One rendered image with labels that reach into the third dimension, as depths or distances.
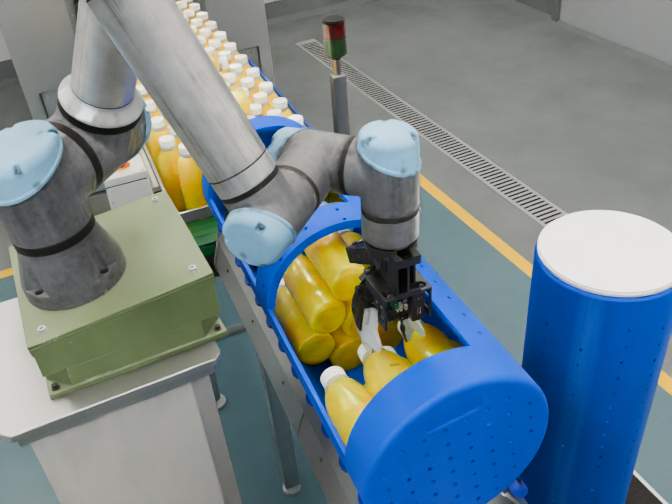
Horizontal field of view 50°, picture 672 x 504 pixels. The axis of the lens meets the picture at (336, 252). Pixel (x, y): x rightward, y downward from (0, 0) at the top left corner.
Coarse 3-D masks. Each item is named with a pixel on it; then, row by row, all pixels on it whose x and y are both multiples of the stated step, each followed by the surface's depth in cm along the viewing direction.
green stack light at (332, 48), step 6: (324, 42) 196; (330, 42) 195; (336, 42) 195; (342, 42) 195; (324, 48) 198; (330, 48) 196; (336, 48) 196; (342, 48) 196; (330, 54) 197; (336, 54) 197; (342, 54) 197
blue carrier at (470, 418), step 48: (432, 288) 105; (480, 336) 97; (432, 384) 89; (480, 384) 89; (528, 384) 93; (336, 432) 100; (384, 432) 88; (432, 432) 90; (480, 432) 94; (528, 432) 99; (384, 480) 91; (432, 480) 96; (480, 480) 101
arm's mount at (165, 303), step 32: (160, 192) 123; (128, 224) 116; (160, 224) 115; (128, 256) 109; (160, 256) 108; (192, 256) 107; (128, 288) 103; (160, 288) 102; (192, 288) 103; (32, 320) 101; (64, 320) 100; (96, 320) 99; (128, 320) 101; (160, 320) 104; (192, 320) 106; (32, 352) 97; (64, 352) 99; (96, 352) 102; (128, 352) 104; (160, 352) 107; (64, 384) 103
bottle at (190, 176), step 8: (184, 160) 175; (192, 160) 175; (184, 168) 176; (192, 168) 176; (184, 176) 177; (192, 176) 176; (200, 176) 178; (184, 184) 178; (192, 184) 178; (200, 184) 179; (184, 192) 180; (192, 192) 179; (200, 192) 180; (184, 200) 182; (192, 200) 180; (200, 200) 181; (192, 208) 182
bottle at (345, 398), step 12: (336, 384) 103; (348, 384) 103; (360, 384) 104; (336, 396) 101; (348, 396) 101; (360, 396) 101; (336, 408) 100; (348, 408) 99; (360, 408) 99; (336, 420) 100; (348, 420) 98; (348, 432) 97
